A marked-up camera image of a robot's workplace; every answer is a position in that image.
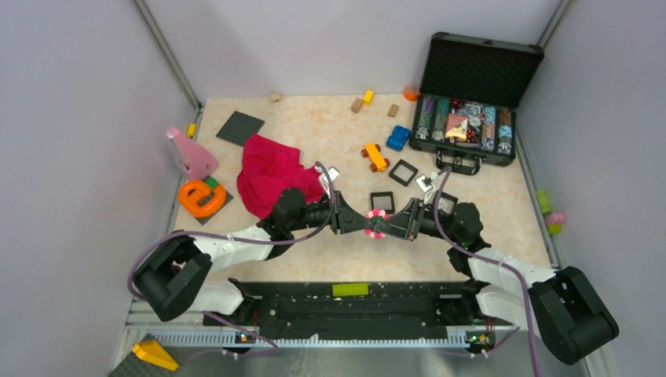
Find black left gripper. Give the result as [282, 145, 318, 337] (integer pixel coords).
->
[288, 190, 372, 233]

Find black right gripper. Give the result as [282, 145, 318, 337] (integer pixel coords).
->
[375, 196, 461, 243]

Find pink flower brooch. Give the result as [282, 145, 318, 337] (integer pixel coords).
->
[365, 208, 390, 240]

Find black square frame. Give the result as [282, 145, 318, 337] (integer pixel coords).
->
[437, 192, 458, 215]
[370, 192, 396, 214]
[389, 159, 419, 187]

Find magenta garment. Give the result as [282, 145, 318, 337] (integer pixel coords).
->
[236, 134, 324, 220]

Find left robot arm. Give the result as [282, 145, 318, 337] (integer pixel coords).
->
[129, 188, 372, 325]

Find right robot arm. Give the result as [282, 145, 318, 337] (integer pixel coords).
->
[370, 199, 620, 365]

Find yellow toy car red wheels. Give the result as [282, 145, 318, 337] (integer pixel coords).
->
[360, 143, 390, 173]

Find green flat brick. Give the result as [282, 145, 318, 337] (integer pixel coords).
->
[331, 283, 370, 297]

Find blue toy car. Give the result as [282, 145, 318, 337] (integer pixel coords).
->
[386, 125, 411, 152]

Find playing card box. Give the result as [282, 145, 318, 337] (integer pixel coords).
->
[445, 114, 469, 141]

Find black poker chip case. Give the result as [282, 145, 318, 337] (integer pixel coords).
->
[408, 32, 545, 175]

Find orange object behind case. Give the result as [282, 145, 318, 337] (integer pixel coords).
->
[403, 86, 421, 102]

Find dark grey building baseplate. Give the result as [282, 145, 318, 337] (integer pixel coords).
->
[216, 111, 265, 147]

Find green pink toy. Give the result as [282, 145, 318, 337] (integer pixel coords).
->
[536, 190, 566, 236]

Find orange plastic toy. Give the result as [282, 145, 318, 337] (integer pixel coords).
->
[177, 180, 228, 219]

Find pink plastic piece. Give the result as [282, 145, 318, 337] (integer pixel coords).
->
[166, 127, 219, 181]

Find small yellow block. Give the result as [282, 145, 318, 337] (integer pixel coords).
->
[187, 123, 197, 138]

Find yellow wedge brick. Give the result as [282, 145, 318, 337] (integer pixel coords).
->
[132, 339, 180, 372]

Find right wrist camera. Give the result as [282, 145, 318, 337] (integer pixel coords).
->
[416, 172, 443, 204]

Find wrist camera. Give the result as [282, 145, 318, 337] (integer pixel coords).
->
[315, 166, 340, 195]
[416, 172, 443, 204]

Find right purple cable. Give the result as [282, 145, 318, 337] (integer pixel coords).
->
[433, 166, 542, 377]

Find purple cable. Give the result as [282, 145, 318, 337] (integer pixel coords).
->
[433, 166, 542, 377]
[126, 161, 338, 360]

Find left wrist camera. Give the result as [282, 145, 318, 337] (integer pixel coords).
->
[315, 166, 340, 195]

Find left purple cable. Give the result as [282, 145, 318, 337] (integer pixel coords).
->
[126, 161, 338, 360]

